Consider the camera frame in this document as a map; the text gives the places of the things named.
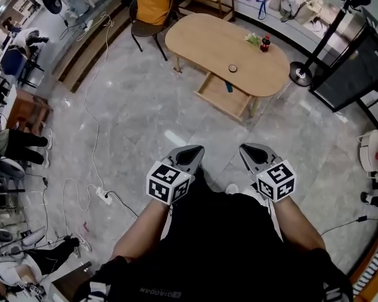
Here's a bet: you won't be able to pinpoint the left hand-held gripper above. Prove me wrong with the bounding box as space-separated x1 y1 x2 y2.
146 145 205 206

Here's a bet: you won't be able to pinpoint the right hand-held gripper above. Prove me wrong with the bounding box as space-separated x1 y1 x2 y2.
239 142 297 203

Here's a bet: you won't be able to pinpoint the wooden drawer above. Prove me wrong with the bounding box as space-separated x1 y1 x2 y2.
193 72 253 123

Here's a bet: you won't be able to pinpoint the person's left forearm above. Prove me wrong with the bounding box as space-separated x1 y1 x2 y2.
112 196 175 261

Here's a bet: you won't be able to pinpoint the person's right forearm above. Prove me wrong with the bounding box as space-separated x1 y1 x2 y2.
268 195 327 252

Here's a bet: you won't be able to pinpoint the wooden table top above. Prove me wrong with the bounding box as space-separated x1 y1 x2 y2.
164 13 291 99

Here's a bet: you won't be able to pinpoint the white power strip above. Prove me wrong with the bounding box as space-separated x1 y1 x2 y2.
95 186 113 206

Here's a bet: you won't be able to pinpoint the person's black clothing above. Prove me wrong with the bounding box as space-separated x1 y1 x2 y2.
72 168 354 302

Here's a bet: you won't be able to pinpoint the white round appliance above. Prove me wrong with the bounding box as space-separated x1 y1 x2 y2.
356 117 378 179

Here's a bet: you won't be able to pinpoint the striped cushion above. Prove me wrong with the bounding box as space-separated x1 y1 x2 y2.
352 227 378 296

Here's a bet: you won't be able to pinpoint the black cabinet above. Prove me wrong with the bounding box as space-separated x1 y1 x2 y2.
309 22 378 113

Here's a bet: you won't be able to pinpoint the black pole stand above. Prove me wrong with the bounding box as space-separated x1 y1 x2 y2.
289 0 352 88

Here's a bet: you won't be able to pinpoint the black metal chair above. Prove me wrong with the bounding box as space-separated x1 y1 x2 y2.
129 0 178 62

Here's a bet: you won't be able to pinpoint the wooden steps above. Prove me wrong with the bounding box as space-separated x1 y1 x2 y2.
51 0 134 94

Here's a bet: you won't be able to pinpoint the brown wooden box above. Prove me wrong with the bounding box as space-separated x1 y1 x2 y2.
5 87 54 135

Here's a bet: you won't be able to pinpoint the beige bag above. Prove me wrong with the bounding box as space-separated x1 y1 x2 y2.
255 0 323 25

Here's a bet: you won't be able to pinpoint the yellow cushion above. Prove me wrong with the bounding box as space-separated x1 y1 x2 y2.
135 0 175 26

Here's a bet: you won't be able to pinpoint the blue chair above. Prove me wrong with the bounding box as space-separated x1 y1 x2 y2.
0 46 45 88

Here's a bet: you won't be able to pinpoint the white cable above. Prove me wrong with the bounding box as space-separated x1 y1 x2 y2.
61 11 115 232

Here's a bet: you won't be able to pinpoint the black cable with adapter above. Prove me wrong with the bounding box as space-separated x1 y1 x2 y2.
320 214 378 237

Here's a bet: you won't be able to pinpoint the blue strap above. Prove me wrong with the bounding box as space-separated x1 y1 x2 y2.
256 0 268 21

